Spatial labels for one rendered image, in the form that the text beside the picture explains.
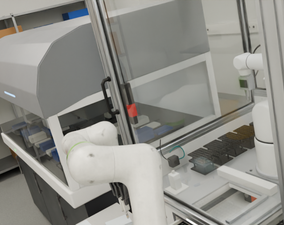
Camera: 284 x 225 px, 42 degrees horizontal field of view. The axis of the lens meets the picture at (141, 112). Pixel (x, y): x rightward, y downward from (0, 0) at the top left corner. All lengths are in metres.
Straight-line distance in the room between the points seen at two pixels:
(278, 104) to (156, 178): 0.40
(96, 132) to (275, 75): 0.80
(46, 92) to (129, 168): 1.01
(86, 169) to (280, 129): 0.54
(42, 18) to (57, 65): 3.62
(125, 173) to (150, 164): 0.08
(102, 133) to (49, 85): 0.59
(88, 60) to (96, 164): 1.09
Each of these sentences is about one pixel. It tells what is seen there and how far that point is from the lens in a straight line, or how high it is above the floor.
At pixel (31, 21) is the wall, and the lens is 5.58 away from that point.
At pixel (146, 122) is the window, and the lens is 1.61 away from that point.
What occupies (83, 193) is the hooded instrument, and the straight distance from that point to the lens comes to 2.22.
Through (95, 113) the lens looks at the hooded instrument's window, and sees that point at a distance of 2.16.
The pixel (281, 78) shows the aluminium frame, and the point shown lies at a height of 1.60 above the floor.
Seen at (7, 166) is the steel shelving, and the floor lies 0.15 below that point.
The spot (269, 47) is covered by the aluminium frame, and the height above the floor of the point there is 1.67.
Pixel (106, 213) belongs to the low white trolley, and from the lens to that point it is 2.18.
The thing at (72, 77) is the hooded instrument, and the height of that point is 1.53.
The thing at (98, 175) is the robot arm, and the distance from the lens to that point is 1.09.
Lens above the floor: 1.87
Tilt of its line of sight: 17 degrees down
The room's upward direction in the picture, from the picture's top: 14 degrees counter-clockwise
